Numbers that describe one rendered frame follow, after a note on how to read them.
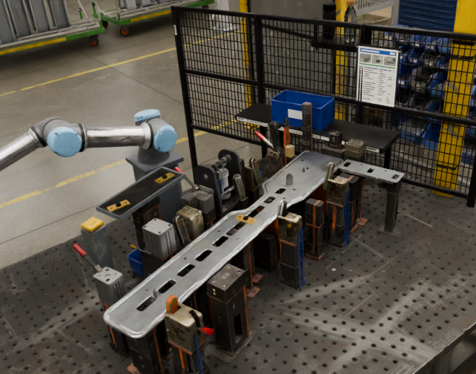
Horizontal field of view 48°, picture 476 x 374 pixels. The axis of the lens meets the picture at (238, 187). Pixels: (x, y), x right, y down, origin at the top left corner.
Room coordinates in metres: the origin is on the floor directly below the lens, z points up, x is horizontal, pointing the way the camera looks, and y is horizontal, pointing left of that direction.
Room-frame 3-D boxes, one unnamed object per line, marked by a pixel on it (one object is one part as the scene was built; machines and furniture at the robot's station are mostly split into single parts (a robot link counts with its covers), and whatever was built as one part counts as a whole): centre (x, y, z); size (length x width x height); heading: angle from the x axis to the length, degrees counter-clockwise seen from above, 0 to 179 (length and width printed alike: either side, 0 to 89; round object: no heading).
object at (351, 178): (2.12, -0.51, 0.84); 0.11 x 0.10 x 0.28; 51
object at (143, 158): (2.26, 0.38, 1.15); 0.15 x 0.15 x 0.10
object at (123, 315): (1.80, -0.01, 1.00); 1.38 x 0.22 x 0.02; 141
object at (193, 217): (1.79, 0.20, 0.89); 0.13 x 0.11 x 0.38; 51
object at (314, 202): (1.92, -0.33, 0.84); 0.11 x 0.08 x 0.29; 51
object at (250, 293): (1.75, 0.03, 0.84); 0.17 x 0.06 x 0.29; 51
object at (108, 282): (1.46, 0.48, 0.88); 0.11 x 0.10 x 0.36; 51
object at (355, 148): (2.31, -0.59, 0.88); 0.08 x 0.08 x 0.36; 51
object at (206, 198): (1.92, 0.15, 0.89); 0.13 x 0.11 x 0.38; 51
